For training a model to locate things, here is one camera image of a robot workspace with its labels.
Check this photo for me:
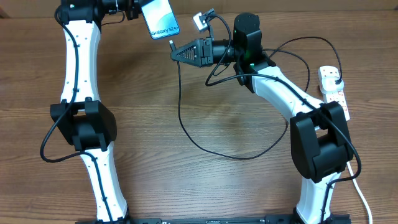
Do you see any white power strip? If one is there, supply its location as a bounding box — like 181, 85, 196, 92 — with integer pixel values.
318, 65, 350, 121

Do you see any black charging cable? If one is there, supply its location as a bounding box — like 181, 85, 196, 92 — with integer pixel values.
169, 36, 343, 161

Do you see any white charger plug adapter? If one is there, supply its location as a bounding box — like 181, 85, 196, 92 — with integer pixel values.
320, 77, 345, 94

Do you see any blue Galaxy smartphone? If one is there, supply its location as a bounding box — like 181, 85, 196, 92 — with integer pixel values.
140, 0, 180, 40

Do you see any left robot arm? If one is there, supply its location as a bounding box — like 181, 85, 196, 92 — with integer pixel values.
40, 0, 141, 223

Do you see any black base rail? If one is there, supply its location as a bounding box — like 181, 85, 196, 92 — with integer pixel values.
75, 214, 352, 224

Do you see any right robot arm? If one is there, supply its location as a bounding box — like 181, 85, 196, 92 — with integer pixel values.
170, 12, 359, 223

